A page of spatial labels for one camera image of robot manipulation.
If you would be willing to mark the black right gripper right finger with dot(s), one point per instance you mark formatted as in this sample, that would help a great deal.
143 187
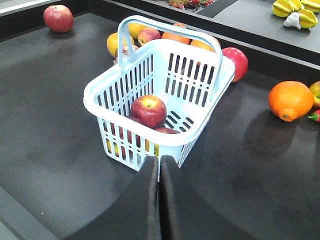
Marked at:
184 215

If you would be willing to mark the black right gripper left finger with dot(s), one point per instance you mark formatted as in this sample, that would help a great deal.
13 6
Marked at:
134 215

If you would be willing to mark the dark red apple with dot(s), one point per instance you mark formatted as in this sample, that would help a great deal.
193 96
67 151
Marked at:
151 110
125 50

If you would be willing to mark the black wooden produce stand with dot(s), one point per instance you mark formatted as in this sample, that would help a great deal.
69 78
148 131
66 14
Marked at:
259 172

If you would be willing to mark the orange with navel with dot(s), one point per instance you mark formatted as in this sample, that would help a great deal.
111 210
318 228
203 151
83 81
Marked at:
290 100

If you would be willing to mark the large red apple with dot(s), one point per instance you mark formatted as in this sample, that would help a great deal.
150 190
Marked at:
240 61

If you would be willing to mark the dark red apple front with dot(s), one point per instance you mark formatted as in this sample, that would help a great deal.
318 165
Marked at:
125 50

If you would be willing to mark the orange right of pair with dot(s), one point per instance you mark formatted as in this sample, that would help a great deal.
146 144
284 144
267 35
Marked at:
201 44

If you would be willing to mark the orange of pair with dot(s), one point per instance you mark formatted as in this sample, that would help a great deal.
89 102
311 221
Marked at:
175 37
201 44

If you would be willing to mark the yellow apple front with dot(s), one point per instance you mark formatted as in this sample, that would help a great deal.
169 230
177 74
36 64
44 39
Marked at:
112 43

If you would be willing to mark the orange left of pair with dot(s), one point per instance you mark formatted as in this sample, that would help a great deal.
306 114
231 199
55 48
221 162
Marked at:
175 37

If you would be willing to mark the small red apple back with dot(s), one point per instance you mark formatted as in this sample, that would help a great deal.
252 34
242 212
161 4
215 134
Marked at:
148 34

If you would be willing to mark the red apple right group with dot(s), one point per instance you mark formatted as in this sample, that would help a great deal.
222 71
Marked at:
315 90

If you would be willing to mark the yellow apple back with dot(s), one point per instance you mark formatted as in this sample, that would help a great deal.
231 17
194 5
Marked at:
135 29

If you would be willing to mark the red apple far corner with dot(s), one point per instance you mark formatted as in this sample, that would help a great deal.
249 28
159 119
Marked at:
58 18

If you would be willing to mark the white garlic bulb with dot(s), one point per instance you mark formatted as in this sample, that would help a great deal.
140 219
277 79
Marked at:
293 20

